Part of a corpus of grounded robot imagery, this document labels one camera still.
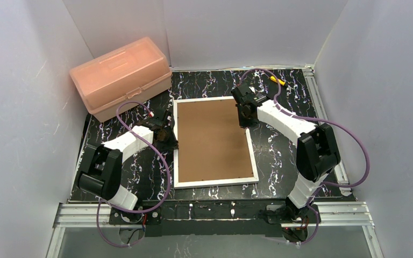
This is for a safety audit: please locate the white picture frame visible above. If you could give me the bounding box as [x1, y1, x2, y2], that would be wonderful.
[173, 96, 259, 189]

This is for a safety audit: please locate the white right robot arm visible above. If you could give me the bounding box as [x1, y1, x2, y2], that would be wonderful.
[231, 84, 340, 211]

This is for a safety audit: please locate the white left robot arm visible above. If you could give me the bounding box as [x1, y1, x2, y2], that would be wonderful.
[74, 110, 178, 210]

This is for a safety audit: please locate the yellow screwdriver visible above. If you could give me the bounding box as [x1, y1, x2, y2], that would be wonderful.
[270, 76, 287, 87]

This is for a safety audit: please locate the pink plastic storage box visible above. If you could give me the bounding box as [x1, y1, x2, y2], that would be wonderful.
[69, 37, 172, 123]

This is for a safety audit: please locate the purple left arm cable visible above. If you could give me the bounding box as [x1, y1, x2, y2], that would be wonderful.
[96, 101, 172, 248]

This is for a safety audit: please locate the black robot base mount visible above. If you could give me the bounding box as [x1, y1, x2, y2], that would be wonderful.
[109, 199, 319, 239]

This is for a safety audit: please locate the aluminium rail frame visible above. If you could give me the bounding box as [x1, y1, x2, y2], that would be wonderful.
[47, 67, 382, 257]

